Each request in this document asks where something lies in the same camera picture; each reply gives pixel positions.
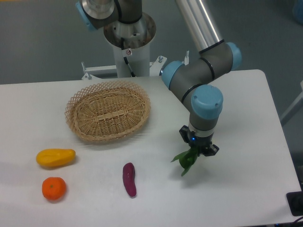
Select black device at table edge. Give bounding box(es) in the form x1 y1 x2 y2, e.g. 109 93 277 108
286 191 303 217

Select purple sweet potato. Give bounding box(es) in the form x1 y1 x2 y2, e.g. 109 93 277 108
123 163 137 198

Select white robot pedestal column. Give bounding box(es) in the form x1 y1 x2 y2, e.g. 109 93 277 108
104 13 156 78

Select white metal base frame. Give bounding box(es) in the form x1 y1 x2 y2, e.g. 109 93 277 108
80 50 191 80

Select woven wicker basket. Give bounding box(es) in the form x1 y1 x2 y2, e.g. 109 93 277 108
65 80 151 142

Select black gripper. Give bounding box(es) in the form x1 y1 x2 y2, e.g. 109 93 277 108
179 125 219 157

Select orange mandarin fruit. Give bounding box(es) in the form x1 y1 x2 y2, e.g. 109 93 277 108
42 177 67 201

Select green bok choy vegetable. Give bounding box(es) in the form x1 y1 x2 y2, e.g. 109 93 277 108
171 147 198 176

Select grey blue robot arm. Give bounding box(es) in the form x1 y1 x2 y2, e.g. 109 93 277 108
76 0 242 156

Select yellow papaya fruit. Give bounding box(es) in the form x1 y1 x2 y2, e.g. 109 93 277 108
36 148 76 168

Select black base cable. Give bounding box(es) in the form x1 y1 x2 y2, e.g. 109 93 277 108
120 37 137 78

